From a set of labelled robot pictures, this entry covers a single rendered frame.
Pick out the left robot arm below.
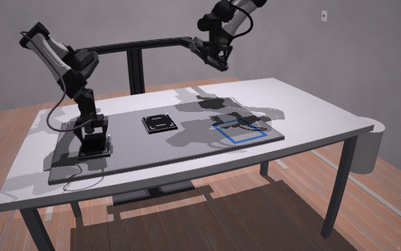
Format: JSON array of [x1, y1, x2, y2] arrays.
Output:
[[197, 0, 267, 65]]

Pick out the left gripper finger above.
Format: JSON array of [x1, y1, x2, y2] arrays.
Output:
[[223, 47, 233, 63], [198, 48, 208, 64]]

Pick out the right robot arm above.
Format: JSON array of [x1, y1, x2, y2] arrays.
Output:
[[19, 22, 95, 114]]

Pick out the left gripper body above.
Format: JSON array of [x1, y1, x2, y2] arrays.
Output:
[[198, 30, 228, 49]]

